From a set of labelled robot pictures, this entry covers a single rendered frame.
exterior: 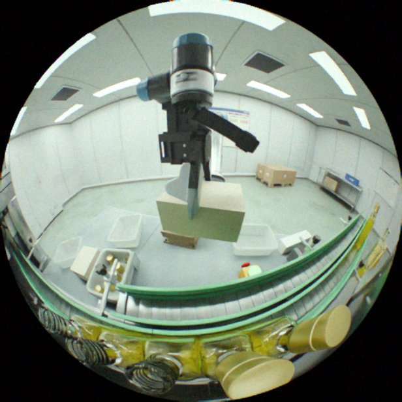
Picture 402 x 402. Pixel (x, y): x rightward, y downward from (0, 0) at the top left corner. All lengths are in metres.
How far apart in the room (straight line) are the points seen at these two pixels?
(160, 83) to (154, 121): 3.38
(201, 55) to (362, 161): 5.81
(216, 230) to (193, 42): 0.34
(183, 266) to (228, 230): 0.37
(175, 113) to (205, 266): 0.53
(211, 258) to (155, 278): 0.26
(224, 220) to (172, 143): 0.16
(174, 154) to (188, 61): 0.16
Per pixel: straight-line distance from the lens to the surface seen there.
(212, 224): 0.21
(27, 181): 3.99
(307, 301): 0.47
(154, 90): 0.37
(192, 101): 0.21
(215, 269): 0.54
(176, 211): 0.22
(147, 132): 3.75
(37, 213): 4.03
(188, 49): 0.25
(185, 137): 0.19
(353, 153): 5.99
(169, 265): 0.56
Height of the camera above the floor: 1.23
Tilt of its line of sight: 30 degrees down
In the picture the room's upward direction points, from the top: straight up
